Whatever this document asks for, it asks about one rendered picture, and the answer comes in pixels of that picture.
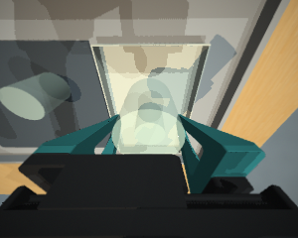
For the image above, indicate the beige shallow tray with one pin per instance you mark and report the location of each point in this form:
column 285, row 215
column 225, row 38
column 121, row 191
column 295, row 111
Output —
column 180, row 66

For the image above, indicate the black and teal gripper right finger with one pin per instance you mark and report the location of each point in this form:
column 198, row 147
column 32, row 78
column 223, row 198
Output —
column 224, row 155

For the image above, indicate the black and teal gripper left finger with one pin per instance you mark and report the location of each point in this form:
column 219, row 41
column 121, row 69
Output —
column 82, row 141

